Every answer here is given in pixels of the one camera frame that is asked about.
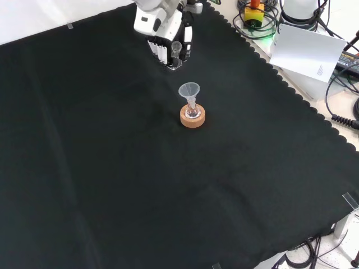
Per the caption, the green cable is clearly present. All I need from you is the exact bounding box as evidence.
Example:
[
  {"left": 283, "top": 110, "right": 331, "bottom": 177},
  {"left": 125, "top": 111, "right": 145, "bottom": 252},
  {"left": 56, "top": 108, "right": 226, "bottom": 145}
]
[{"left": 232, "top": 8, "right": 279, "bottom": 40}]

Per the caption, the clear glass graduated cylinder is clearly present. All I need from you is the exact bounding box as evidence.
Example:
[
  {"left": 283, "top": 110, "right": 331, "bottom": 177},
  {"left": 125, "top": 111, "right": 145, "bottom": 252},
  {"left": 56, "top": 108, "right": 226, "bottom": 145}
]
[{"left": 167, "top": 40, "right": 183, "bottom": 71}]

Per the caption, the black cable bundle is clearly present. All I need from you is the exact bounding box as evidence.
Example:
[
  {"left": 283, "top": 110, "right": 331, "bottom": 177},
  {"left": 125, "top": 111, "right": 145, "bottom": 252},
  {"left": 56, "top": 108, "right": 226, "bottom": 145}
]
[{"left": 276, "top": 235, "right": 359, "bottom": 269}]

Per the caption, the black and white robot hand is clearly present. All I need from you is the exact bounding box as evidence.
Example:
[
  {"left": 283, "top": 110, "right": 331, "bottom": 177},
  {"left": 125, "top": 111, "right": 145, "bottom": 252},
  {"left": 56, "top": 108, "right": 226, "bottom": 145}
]
[{"left": 133, "top": 7, "right": 195, "bottom": 71}]

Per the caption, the cork ring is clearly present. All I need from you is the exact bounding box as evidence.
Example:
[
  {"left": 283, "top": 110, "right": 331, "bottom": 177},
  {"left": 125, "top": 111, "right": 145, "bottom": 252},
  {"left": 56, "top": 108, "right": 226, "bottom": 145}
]
[{"left": 179, "top": 104, "right": 207, "bottom": 128}]

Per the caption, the black power adapter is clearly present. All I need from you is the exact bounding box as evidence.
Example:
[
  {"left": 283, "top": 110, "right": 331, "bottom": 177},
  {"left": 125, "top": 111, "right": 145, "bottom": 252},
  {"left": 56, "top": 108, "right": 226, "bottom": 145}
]
[{"left": 335, "top": 51, "right": 359, "bottom": 71}]

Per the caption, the black coiled cable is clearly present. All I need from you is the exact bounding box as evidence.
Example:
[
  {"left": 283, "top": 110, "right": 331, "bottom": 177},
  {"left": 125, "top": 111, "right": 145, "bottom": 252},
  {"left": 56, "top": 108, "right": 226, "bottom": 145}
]
[{"left": 325, "top": 69, "right": 359, "bottom": 127}]

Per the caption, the black cloth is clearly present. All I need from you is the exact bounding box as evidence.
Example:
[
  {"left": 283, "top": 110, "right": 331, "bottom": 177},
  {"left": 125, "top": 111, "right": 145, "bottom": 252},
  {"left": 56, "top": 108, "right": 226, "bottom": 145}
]
[{"left": 0, "top": 2, "right": 359, "bottom": 269}]

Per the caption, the clear round-bottom flask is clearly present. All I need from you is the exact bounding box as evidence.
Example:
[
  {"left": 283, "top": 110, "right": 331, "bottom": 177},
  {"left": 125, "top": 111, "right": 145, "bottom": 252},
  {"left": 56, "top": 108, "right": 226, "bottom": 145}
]
[{"left": 185, "top": 98, "right": 201, "bottom": 119}]

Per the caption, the yellow stop button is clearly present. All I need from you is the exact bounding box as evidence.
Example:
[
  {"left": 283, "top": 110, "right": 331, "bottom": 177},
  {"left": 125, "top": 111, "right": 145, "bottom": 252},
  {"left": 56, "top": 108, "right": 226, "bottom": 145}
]
[{"left": 243, "top": 0, "right": 265, "bottom": 29}]

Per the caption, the clear plastic funnel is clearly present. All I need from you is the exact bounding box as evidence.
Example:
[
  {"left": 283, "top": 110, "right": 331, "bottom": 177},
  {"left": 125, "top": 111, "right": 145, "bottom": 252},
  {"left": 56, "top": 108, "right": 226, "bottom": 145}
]
[{"left": 178, "top": 82, "right": 201, "bottom": 105}]

